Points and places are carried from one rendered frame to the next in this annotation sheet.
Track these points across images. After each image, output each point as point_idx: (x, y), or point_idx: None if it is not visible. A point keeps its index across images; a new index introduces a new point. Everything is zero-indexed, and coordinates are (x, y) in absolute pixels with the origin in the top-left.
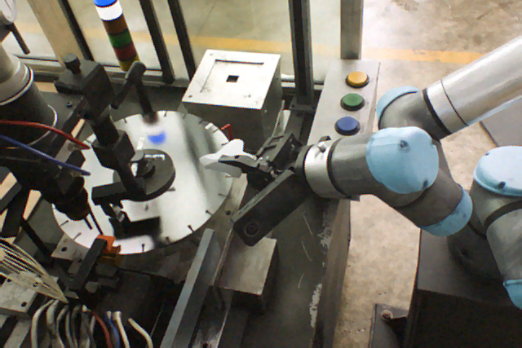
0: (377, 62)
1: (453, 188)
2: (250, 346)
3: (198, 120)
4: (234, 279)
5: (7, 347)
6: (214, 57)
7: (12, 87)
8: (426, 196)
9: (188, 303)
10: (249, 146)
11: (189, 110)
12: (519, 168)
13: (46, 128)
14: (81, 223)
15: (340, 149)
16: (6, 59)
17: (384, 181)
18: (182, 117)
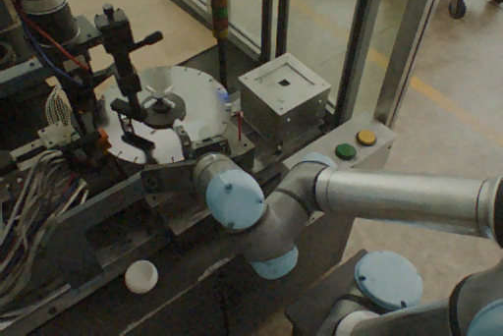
0: (395, 135)
1: (274, 246)
2: (153, 262)
3: (226, 96)
4: (171, 214)
5: (29, 160)
6: (287, 60)
7: (41, 6)
8: (243, 236)
9: (98, 201)
10: (268, 138)
11: (241, 87)
12: (389, 277)
13: (51, 41)
14: (104, 116)
15: (212, 166)
16: None
17: (208, 204)
18: (218, 88)
